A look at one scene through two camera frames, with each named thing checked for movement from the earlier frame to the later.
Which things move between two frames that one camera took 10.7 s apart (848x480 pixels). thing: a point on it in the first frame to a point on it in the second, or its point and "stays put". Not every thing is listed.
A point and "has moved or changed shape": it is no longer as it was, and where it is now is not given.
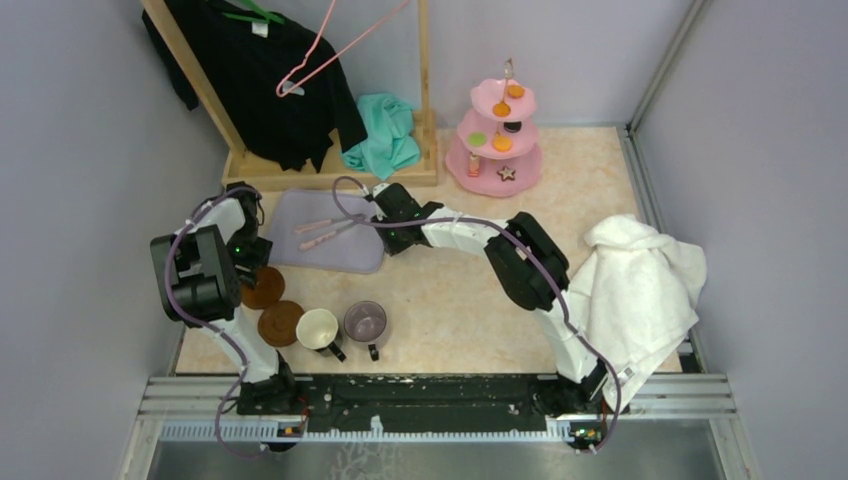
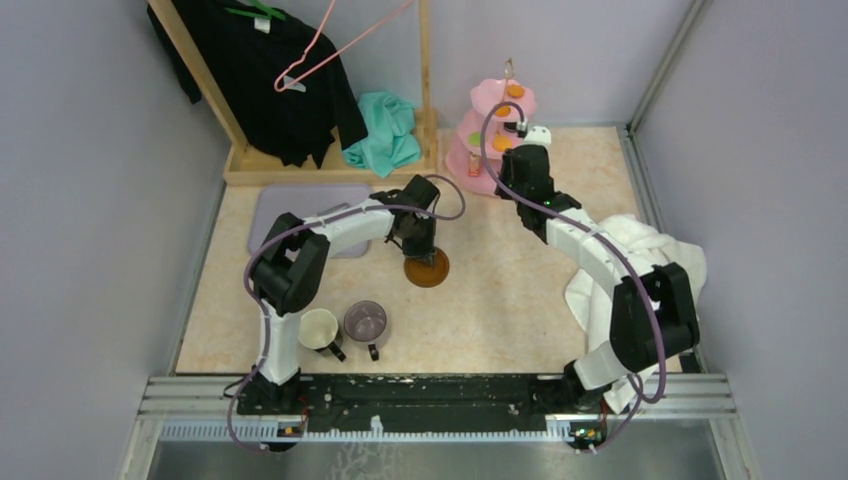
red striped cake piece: (474, 165) stays put
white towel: (633, 295) stays put
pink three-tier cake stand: (494, 153) stays put
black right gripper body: (393, 239) to (507, 173)
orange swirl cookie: (515, 91) stays put
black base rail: (416, 403) stays put
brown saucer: (278, 323) has moved or changed shape
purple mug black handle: (365, 321) stays put
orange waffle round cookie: (502, 143) stays put
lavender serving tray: (360, 249) has moved or changed shape
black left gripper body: (248, 250) to (420, 241)
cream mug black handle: (316, 329) stays put
